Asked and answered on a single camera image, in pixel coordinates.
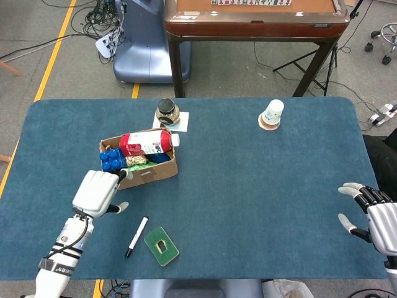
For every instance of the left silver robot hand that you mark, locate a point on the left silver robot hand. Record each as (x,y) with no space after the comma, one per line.
(96,192)

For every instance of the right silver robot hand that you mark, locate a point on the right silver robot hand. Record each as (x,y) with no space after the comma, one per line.
(384,223)

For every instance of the blue toy brick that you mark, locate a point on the blue toy brick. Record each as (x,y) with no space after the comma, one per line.
(112,159)

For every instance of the black and white marker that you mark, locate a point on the black and white marker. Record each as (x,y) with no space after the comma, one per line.
(136,236)

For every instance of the red white plastic bottle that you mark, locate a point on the red white plastic bottle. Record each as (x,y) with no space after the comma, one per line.
(142,142)

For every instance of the green yellow sponge with hole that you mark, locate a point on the green yellow sponge with hole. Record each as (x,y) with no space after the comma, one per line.
(153,240)

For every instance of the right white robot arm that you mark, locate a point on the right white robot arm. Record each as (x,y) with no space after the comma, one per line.
(393,265)

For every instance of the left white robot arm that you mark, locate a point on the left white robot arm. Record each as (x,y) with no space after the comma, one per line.
(68,242)

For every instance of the brown cardboard box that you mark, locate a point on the brown cardboard box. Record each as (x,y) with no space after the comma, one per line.
(155,175)

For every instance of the green plastic packet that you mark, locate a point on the green plastic packet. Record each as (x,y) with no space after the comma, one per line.
(139,168)

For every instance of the black clothing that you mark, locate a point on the black clothing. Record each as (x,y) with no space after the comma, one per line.
(383,161)

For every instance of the blue cloth item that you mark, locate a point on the blue cloth item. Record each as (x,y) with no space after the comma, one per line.
(159,157)

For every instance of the small wooden foot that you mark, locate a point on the small wooden foot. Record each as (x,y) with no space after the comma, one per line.
(4,158)

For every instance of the glass jar with black lid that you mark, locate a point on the glass jar with black lid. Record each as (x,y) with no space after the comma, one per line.
(167,113)

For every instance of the white red power strip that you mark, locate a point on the white red power strip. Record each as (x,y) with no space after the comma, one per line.
(383,115)

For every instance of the white paper card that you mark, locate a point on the white paper card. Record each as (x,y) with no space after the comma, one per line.
(183,122)

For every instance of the white plastic bag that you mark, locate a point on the white plastic bag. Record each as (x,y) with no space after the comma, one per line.
(288,289)

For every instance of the blue-grey robot torso base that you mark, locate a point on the blue-grey robot torso base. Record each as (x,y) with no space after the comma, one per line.
(195,289)

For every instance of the blue felt table cover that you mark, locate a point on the blue felt table cover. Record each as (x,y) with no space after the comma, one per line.
(248,186)

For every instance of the white power strip with plugs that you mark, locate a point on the white power strip with plugs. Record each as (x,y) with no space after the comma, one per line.
(104,45)

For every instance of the light wooden leg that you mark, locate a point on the light wooden leg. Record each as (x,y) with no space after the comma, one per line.
(10,69)

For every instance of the amber round base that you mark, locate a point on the amber round base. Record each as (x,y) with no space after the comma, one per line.
(270,125)

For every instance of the white paper cup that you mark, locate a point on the white paper cup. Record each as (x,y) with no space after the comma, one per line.
(273,110)

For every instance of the round beige coaster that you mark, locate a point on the round beige coaster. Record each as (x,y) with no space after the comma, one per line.
(260,124)

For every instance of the chrome stool with castors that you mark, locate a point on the chrome stool with castors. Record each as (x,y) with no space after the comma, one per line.
(389,31)

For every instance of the black tripod stand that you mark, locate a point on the black tripod stand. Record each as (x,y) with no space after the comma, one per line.
(354,14)

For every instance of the brown mahjong table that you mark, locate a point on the brown mahjong table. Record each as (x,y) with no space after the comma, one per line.
(248,29)

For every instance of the face-up mahjong tile row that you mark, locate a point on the face-up mahjong tile row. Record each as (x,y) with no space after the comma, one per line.
(248,2)

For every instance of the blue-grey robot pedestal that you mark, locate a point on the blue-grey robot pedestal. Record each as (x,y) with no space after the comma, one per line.
(145,46)

